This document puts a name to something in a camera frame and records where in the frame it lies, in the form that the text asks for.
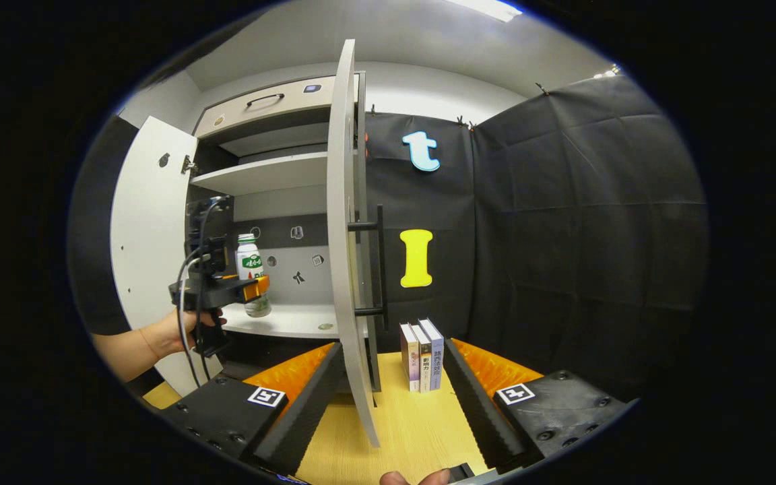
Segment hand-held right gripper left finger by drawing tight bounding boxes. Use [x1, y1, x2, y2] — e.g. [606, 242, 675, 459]
[158, 342, 344, 477]

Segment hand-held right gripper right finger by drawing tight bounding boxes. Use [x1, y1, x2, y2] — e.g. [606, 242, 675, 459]
[443, 337, 635, 475]

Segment white bottle green label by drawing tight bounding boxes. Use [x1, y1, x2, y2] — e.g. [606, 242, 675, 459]
[236, 233, 272, 318]

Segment white cabinet door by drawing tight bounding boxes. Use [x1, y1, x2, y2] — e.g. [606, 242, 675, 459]
[110, 115, 227, 397]
[326, 38, 382, 449]

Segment black bar door handle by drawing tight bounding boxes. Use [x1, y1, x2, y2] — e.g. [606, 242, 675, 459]
[348, 204, 389, 332]

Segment white cabinet shelf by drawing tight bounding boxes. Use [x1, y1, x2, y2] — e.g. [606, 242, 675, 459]
[216, 302, 368, 340]
[189, 151, 330, 197]

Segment white grey cabinet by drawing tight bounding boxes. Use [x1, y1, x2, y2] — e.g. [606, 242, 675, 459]
[186, 71, 368, 395]

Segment white cabinet drawer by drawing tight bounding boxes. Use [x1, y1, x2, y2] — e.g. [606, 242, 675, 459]
[194, 74, 362, 140]

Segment tan spine book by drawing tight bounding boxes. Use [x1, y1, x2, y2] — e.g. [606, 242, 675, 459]
[412, 323, 432, 393]

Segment white spine book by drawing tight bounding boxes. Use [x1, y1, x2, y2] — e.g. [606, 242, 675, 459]
[400, 323, 421, 393]

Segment black backdrop cloth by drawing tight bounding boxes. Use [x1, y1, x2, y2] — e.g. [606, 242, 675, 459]
[361, 73, 711, 405]

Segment long ceiling light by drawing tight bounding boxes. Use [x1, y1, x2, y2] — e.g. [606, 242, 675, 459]
[445, 0, 522, 23]

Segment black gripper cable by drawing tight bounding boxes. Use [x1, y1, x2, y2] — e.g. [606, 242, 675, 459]
[176, 197, 227, 388]

